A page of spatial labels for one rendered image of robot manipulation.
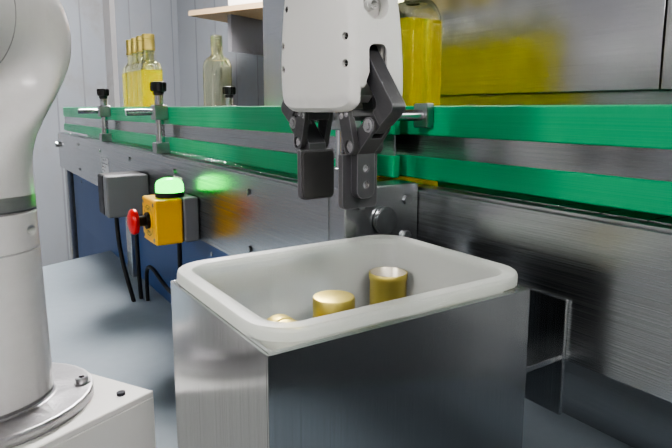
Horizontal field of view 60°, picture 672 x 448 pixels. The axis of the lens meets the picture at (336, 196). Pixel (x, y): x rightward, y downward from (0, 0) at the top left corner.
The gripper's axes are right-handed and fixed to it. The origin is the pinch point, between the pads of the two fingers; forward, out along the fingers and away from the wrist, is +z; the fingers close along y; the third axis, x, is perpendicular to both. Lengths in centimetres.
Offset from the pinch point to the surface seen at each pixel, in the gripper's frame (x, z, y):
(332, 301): 1.1, 9.4, -1.0
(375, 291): -6.2, 10.9, 2.6
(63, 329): 9, 33, 70
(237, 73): -169, -31, 363
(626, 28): -34.2, -13.5, -3.6
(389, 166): -16.5, 1.0, 12.9
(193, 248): -11, 19, 58
